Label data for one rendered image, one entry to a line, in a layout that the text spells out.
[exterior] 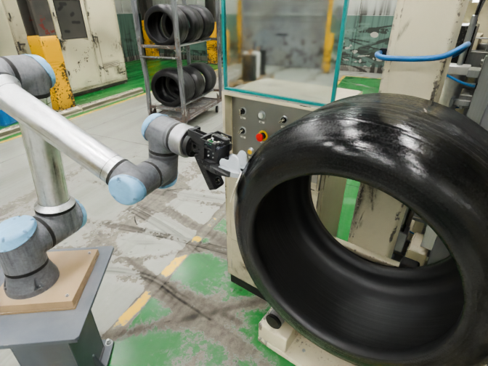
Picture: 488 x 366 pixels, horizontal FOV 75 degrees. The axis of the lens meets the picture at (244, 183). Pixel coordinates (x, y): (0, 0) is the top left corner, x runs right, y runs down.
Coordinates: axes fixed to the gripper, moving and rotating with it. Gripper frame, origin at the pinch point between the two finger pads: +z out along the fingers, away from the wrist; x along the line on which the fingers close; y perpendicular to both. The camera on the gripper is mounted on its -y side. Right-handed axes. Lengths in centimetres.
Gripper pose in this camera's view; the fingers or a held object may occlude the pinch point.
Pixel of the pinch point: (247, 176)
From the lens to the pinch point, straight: 80.9
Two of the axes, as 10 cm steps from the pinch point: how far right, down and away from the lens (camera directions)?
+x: 5.9, -4.0, 7.0
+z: 8.0, 3.8, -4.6
